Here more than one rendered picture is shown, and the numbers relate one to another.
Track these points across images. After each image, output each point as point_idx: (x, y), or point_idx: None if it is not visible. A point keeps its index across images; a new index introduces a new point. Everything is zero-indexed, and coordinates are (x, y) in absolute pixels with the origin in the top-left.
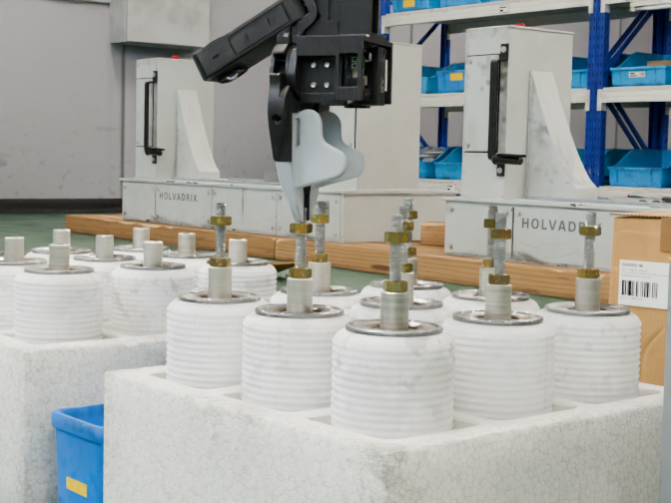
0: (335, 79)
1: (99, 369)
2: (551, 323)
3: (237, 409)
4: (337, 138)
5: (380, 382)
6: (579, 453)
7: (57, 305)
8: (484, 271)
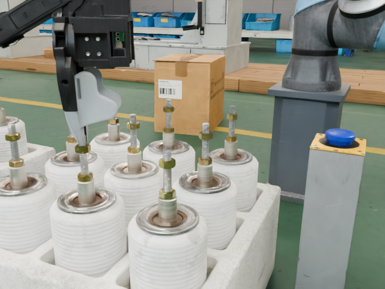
0: (108, 51)
1: None
2: (220, 171)
3: (63, 283)
4: (100, 85)
5: (175, 266)
6: (255, 249)
7: None
8: (167, 136)
